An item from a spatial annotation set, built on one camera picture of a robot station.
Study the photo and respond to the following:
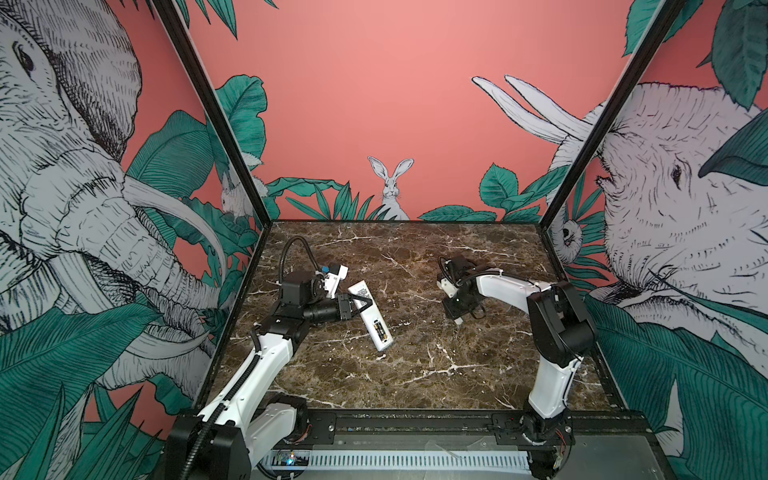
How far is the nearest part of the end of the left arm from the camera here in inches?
27.0

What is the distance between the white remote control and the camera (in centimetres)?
75

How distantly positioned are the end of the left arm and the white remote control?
0.04m
